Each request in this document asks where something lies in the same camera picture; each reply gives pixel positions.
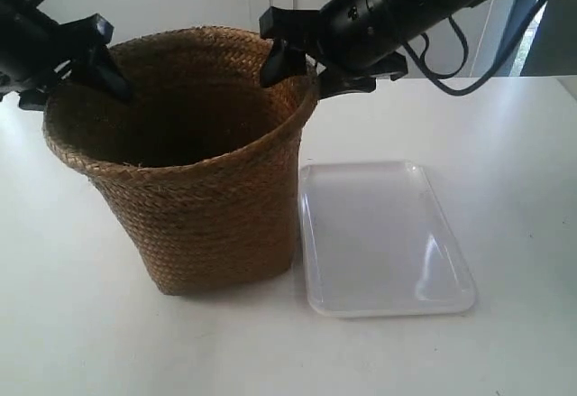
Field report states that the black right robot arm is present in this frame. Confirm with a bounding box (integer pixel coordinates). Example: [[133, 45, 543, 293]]
[[260, 0, 548, 98]]

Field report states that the brown woven straw basket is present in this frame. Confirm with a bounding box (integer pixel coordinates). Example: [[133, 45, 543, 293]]
[[43, 26, 317, 295]]

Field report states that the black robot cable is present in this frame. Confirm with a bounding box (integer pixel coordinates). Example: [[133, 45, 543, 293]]
[[403, 0, 555, 97]]

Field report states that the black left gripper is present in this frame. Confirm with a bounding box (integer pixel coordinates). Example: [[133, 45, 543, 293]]
[[1, 3, 133, 110]]

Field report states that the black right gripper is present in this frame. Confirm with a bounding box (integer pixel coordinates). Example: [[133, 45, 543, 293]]
[[259, 0, 408, 98]]

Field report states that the white rectangular plastic tray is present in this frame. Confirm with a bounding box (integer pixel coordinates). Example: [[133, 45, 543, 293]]
[[298, 161, 477, 318]]

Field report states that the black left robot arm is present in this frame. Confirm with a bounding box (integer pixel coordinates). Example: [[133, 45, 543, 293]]
[[1, 0, 133, 111]]

